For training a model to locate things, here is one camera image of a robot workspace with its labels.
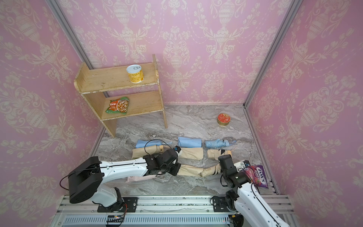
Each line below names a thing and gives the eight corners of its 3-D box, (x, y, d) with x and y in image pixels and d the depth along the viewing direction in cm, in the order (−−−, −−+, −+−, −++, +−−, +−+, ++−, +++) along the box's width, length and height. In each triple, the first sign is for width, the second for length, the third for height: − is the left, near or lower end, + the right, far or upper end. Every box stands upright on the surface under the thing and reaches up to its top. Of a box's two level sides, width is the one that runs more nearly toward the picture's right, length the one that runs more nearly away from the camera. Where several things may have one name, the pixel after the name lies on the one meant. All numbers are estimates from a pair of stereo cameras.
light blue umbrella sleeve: (177, 148, 98) (177, 145, 94) (178, 140, 102) (177, 136, 98) (201, 148, 97) (201, 145, 94) (200, 140, 101) (201, 136, 98)
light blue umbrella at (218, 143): (205, 148, 97) (206, 146, 94) (204, 142, 99) (205, 140, 97) (235, 146, 98) (237, 143, 95) (233, 140, 101) (234, 138, 98)
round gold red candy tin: (217, 125, 110) (218, 122, 107) (216, 116, 116) (217, 113, 113) (230, 125, 110) (231, 122, 107) (227, 116, 116) (229, 113, 113)
